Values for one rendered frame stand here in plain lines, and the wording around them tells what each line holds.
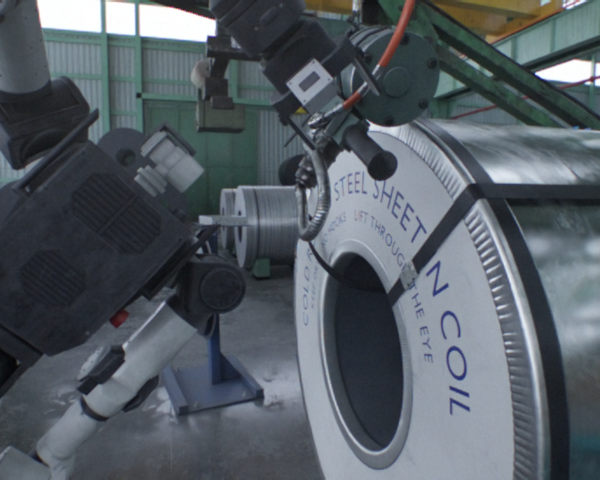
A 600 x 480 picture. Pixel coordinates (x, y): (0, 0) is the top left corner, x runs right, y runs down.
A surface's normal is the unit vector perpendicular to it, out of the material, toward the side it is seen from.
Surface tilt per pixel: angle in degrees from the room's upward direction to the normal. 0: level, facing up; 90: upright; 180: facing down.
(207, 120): 92
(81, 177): 90
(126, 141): 90
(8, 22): 140
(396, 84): 115
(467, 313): 90
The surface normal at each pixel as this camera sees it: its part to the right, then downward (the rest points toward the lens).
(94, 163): 0.36, 0.09
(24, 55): 0.65, 0.73
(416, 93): 0.18, 0.51
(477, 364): -0.96, 0.03
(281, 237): 0.28, 0.29
